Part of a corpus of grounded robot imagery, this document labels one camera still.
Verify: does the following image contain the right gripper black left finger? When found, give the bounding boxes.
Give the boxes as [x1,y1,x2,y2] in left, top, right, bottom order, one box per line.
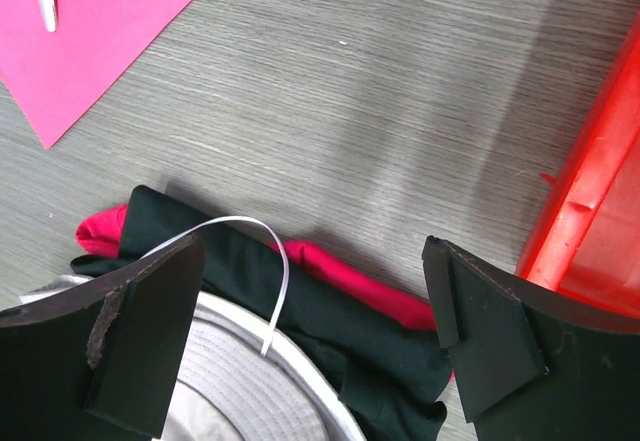
[1,235,205,440]

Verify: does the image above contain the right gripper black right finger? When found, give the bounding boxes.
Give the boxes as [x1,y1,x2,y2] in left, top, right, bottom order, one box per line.
[422,236,639,440]

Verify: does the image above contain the pink paper napkin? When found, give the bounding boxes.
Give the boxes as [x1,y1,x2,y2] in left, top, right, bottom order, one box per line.
[1,0,192,149]

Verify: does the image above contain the red folded garment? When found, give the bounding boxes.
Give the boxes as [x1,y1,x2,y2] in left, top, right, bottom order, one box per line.
[75,204,438,345]

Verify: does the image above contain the black folded garment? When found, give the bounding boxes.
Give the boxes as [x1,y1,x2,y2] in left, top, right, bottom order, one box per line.
[71,186,451,440]

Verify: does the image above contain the red plastic bin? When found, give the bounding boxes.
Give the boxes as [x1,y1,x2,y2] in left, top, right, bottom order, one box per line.
[516,23,639,318]

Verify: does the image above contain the grey bucket hat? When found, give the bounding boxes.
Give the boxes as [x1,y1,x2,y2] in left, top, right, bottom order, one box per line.
[21,276,364,440]

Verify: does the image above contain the white hat cord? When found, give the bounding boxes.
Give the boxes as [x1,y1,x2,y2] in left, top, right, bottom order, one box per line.
[142,215,291,355]

